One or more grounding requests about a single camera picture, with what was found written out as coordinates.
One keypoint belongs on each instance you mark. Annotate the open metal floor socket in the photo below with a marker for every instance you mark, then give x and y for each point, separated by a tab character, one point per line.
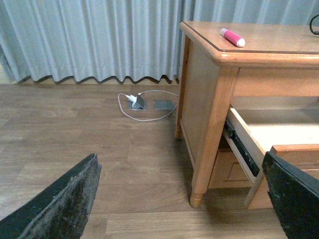
139	105

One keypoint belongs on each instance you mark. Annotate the closed metal floor socket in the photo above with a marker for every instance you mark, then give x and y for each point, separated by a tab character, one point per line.
163	105

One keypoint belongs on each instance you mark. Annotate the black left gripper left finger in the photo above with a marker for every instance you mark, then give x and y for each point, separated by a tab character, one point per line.
60	211

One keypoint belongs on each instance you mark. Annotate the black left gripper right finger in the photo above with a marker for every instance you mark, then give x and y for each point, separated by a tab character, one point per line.
294	195

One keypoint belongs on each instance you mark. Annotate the pink marker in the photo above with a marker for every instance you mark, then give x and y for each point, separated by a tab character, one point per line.
235	39

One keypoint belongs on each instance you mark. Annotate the white wall plug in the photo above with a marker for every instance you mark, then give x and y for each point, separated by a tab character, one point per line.
131	98

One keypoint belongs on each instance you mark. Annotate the light blue curtain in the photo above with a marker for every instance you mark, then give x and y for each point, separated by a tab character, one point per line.
121	39

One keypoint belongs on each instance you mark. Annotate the wooden nightstand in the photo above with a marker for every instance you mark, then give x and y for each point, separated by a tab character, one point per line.
278	68

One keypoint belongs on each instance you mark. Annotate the wooden drawer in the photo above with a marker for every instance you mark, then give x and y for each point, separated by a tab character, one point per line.
291	134

